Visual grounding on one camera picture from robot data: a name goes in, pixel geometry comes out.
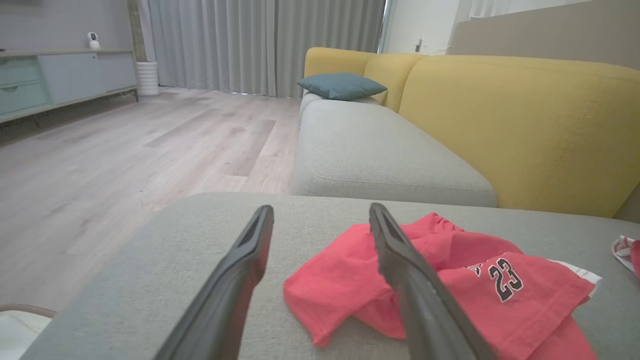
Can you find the grey sofa seat cushion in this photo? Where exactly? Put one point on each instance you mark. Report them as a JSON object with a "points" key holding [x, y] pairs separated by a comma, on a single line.
{"points": [[307, 100], [375, 150]]}

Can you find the yellow sofa backrest cushion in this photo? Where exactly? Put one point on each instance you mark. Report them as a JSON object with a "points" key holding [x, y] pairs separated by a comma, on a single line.
{"points": [[525, 130], [335, 61], [395, 75]]}

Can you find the grey pleated curtain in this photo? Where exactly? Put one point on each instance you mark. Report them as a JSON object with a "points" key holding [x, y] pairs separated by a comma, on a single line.
{"points": [[250, 45]]}

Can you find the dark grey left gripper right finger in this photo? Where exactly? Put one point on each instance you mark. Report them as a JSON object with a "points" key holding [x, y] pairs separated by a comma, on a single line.
{"points": [[425, 310]]}

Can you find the small white security camera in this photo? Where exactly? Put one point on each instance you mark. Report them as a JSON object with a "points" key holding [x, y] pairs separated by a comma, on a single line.
{"points": [[93, 41]]}

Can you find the grey teal sideboard cabinet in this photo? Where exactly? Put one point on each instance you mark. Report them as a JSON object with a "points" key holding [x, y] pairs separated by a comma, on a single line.
{"points": [[65, 77]]}

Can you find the red shorts number 23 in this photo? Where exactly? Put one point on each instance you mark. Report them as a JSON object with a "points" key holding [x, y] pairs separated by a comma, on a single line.
{"points": [[340, 285]]}

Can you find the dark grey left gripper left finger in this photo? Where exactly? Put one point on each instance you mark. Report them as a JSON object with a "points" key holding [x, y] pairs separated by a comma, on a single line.
{"points": [[225, 300]]}

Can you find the white ribbed cylinder bin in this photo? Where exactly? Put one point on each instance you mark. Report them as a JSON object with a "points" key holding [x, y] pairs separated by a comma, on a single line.
{"points": [[147, 79]]}

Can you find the red jersey white sleeves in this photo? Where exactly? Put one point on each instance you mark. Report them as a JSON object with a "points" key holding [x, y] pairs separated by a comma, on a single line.
{"points": [[631, 252]]}

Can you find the white laundry basket brown rim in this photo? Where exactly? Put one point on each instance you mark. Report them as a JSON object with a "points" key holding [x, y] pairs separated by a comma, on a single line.
{"points": [[20, 332]]}

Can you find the teal throw pillow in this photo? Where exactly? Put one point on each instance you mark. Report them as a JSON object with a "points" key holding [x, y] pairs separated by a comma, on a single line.
{"points": [[342, 86]]}

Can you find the black wall power plug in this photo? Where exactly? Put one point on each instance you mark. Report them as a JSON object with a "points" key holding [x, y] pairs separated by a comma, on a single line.
{"points": [[418, 45]]}

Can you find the beige partition panel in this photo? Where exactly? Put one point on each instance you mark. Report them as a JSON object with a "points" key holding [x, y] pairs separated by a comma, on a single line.
{"points": [[540, 37]]}

